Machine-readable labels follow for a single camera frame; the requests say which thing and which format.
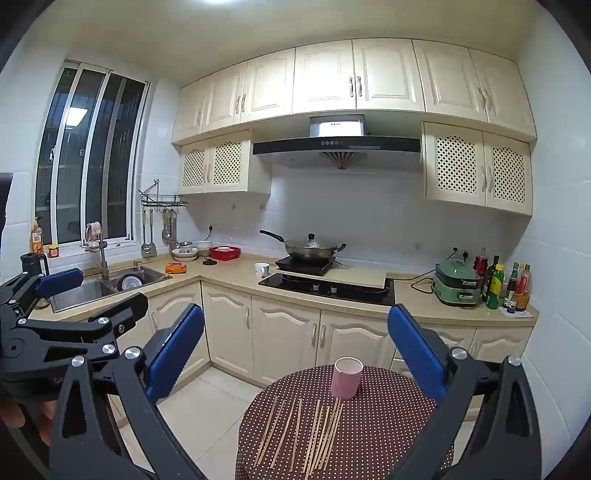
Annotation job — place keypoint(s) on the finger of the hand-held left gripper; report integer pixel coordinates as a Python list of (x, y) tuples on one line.
[(121, 314), (60, 282)]

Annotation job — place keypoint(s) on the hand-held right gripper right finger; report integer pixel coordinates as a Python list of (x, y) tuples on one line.
[(415, 353)]

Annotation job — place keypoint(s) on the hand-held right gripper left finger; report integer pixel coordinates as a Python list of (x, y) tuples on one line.
[(175, 353)]

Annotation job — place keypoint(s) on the pink cup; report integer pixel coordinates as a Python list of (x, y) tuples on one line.
[(344, 383)]

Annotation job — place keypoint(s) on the set of wooden chopsticks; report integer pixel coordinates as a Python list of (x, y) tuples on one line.
[(328, 429)]

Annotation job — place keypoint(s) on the person's left hand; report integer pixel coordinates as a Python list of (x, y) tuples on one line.
[(30, 417)]

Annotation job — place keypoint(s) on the stainless steel sink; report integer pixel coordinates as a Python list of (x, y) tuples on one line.
[(87, 288)]

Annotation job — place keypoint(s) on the black pitcher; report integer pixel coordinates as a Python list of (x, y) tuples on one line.
[(33, 264)]

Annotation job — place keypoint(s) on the steel pot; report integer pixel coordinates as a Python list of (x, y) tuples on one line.
[(132, 282)]

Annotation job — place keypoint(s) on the orange dish soap bottle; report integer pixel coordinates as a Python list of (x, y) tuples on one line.
[(37, 240)]

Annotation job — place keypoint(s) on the steel faucet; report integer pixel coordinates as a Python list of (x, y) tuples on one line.
[(104, 263)]

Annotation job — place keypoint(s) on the faucet sponge holder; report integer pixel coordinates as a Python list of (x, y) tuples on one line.
[(93, 233)]

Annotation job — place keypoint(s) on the hanging steel ladle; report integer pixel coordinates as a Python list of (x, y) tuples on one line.
[(147, 249)]

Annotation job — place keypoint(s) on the orange scrubber dish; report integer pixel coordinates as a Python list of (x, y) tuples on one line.
[(176, 267)]

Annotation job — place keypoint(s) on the green electric cooker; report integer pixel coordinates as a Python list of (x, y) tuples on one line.
[(457, 284)]

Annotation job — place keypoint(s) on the polka dot round table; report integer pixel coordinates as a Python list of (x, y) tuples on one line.
[(392, 438)]

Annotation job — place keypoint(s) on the stack of white bowls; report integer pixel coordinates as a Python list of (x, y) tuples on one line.
[(185, 251)]

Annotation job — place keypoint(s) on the hanging steel spatula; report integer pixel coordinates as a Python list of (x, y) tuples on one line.
[(165, 233)]

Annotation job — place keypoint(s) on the green oil bottle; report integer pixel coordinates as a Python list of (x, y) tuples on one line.
[(495, 288)]

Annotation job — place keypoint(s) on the dark glass bottle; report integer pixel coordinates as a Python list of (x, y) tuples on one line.
[(490, 277)]

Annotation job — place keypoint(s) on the red can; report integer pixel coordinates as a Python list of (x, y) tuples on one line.
[(480, 266)]

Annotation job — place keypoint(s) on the red plastic basket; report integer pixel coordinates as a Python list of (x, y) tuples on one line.
[(225, 254)]

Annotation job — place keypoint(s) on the black glass gas hob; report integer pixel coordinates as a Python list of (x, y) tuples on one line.
[(323, 290)]

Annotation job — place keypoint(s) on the cream base cabinets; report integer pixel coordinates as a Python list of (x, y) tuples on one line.
[(286, 332)]

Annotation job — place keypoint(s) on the dark sauce bottle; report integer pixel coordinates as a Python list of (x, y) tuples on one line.
[(511, 284)]

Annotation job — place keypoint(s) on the white mug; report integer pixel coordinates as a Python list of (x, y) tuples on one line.
[(261, 270)]

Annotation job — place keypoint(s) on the red label sauce bottle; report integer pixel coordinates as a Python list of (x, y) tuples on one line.
[(522, 295)]

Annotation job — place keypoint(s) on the barred kitchen window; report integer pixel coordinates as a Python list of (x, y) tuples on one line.
[(87, 161)]

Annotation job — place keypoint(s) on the black induction cooker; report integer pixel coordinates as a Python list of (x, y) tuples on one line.
[(304, 266)]

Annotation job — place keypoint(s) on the steel wok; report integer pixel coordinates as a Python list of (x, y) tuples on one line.
[(314, 251)]

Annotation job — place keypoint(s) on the black range hood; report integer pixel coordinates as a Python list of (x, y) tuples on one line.
[(337, 147)]

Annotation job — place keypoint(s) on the small lattice door wall cabinet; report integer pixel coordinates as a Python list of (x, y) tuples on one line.
[(217, 164)]

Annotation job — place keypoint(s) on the large lattice door wall cabinet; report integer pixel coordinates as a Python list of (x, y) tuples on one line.
[(475, 168)]

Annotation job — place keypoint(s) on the cream upper wall cabinets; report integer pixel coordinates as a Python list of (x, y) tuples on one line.
[(323, 76)]

